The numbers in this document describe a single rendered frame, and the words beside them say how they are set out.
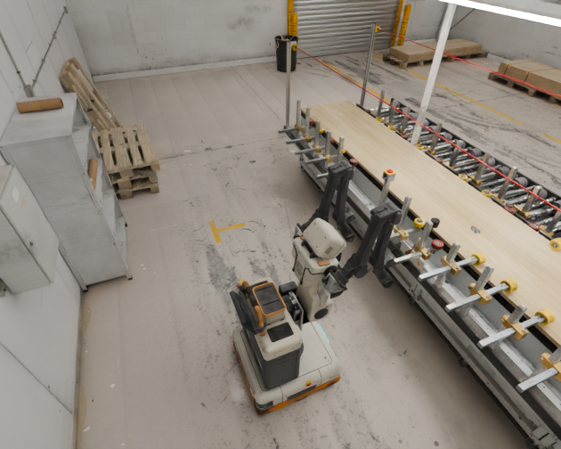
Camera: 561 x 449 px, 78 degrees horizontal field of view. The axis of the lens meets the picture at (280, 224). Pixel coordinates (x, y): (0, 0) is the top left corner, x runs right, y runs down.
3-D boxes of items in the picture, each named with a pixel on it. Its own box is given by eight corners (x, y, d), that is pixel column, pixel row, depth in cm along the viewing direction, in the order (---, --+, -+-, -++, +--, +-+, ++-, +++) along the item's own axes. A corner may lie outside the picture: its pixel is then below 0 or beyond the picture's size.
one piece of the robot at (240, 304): (261, 345, 208) (244, 332, 192) (243, 301, 233) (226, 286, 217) (276, 335, 208) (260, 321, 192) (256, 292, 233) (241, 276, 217)
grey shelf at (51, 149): (84, 292, 330) (-4, 146, 228) (86, 233, 393) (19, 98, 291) (132, 279, 342) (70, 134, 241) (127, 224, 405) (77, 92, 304)
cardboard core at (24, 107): (15, 104, 261) (59, 99, 270) (17, 101, 267) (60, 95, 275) (20, 115, 267) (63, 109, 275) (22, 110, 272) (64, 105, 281)
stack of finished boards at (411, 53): (480, 52, 915) (483, 44, 904) (407, 62, 843) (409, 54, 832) (459, 44, 968) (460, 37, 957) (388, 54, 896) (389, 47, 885)
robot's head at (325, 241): (315, 257, 188) (334, 237, 184) (299, 232, 203) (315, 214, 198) (330, 263, 198) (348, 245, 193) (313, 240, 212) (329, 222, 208)
